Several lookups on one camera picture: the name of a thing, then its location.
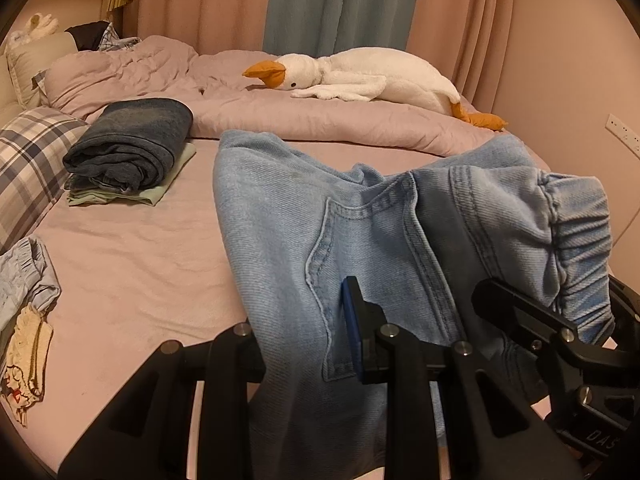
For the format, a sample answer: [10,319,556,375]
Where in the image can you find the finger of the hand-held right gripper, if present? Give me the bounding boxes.
[471,277,640,411]
[606,275,640,324]

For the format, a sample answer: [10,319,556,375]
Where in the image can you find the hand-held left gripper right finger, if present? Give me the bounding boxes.
[340,276,587,480]

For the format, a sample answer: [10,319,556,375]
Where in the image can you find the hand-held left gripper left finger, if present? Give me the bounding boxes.
[57,322,267,480]

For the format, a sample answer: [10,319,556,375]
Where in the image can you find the light blue denim pants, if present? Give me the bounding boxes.
[212,129,617,480]

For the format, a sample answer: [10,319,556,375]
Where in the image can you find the dark blue folded pants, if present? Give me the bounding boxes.
[62,99,195,195]

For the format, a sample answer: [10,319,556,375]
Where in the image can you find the pink bed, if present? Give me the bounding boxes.
[0,35,640,480]

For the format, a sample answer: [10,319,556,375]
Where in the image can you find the pale green folded cloth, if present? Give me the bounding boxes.
[66,142,198,208]

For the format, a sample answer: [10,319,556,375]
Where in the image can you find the cream lace garment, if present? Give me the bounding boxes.
[0,302,55,429]

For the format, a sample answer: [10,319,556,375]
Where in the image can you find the pale blue garment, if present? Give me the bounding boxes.
[0,236,62,334]

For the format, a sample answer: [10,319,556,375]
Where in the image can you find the pink duvet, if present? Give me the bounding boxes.
[44,35,551,159]

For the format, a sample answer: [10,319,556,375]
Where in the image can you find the white goose plush toy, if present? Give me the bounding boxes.
[242,47,509,133]

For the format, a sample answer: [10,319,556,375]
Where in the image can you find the plaid pillow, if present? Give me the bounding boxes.
[0,107,92,257]

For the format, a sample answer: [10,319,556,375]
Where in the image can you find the pink curtain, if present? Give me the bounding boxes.
[135,0,275,56]
[405,0,524,116]

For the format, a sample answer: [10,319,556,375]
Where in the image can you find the teal curtain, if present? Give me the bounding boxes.
[262,0,426,59]

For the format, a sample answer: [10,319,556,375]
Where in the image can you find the blue plaid shirt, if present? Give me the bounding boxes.
[97,22,144,52]

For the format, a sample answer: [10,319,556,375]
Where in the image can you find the dark clothing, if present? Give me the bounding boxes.
[65,21,114,53]

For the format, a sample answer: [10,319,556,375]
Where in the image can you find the cream pillow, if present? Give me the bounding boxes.
[5,32,72,110]

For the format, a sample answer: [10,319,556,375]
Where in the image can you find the small white plush toy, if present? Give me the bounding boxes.
[9,11,60,44]

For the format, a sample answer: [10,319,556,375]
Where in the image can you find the white wall socket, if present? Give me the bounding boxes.
[605,113,640,157]

